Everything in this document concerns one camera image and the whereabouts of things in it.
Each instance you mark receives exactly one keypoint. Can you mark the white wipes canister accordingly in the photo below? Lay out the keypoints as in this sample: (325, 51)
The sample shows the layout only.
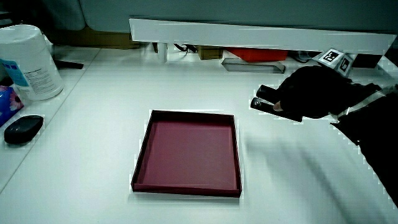
(28, 59)

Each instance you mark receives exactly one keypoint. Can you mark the black stapler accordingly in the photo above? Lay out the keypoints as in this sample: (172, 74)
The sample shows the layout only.
(264, 105)

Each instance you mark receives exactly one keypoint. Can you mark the small brown box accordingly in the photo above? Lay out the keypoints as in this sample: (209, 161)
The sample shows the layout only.
(210, 53)

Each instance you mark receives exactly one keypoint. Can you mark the clear acrylic holder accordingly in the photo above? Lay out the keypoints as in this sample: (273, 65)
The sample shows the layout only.
(230, 63)

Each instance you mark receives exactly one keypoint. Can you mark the person's right hand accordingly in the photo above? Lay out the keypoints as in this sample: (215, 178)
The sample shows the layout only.
(314, 91)

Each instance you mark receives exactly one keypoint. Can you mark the white desk shelf riser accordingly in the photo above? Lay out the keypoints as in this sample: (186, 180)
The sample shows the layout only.
(248, 35)

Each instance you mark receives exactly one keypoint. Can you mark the brown cardboard box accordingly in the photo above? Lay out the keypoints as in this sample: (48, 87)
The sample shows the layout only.
(93, 39)

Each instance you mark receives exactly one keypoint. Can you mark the white desk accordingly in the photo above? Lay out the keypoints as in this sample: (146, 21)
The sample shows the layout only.
(93, 155)

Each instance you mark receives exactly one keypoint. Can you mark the person's right forearm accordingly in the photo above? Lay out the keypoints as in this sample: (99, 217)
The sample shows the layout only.
(379, 133)

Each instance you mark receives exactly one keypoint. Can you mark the maroon square tray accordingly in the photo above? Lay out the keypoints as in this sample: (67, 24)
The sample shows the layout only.
(189, 152)

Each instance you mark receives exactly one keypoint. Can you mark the blue flowered tissue pack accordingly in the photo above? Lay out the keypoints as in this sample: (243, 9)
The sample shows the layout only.
(7, 104)

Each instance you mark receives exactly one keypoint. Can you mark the black computer mouse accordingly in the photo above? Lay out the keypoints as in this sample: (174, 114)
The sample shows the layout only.
(23, 129)

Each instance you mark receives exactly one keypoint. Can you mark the red box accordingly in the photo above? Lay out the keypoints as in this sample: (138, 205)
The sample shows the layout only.
(258, 54)

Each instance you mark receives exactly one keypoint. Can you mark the black rectangular object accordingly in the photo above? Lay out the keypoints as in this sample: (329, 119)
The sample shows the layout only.
(367, 60)

